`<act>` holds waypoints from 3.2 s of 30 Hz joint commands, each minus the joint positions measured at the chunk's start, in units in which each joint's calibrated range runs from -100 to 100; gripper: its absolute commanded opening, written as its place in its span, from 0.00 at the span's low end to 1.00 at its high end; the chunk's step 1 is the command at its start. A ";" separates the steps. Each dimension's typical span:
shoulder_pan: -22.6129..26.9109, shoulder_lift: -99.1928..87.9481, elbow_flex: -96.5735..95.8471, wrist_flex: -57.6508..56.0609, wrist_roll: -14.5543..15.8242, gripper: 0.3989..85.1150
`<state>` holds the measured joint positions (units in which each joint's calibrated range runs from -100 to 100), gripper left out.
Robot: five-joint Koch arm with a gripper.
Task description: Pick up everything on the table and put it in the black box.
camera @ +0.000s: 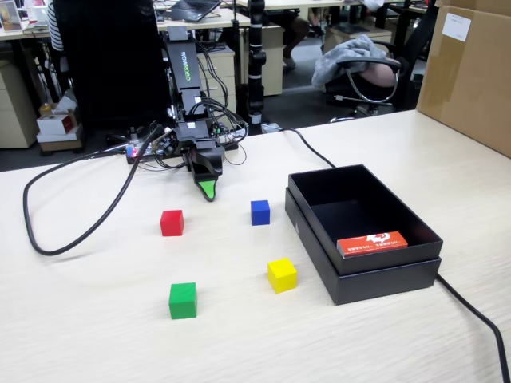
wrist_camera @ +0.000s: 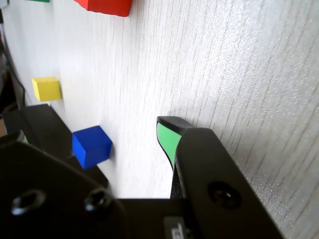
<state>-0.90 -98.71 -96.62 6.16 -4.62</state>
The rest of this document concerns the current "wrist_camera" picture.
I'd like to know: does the black cardboard box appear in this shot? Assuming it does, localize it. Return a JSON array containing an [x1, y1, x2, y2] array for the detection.
[[1, 104, 74, 160]]

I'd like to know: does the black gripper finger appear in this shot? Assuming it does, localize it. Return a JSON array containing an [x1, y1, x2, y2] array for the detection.
[[156, 116, 287, 239], [0, 131, 131, 239]]

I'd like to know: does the blue wooden cube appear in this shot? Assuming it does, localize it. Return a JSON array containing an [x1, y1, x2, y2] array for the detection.
[[72, 125, 113, 170]]

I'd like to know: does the yellow wooden cube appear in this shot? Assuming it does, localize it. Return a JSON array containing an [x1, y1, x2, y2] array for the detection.
[[31, 77, 62, 102]]

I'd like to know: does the red wooden cube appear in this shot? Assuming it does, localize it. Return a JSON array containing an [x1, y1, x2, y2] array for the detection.
[[74, 0, 133, 17]]

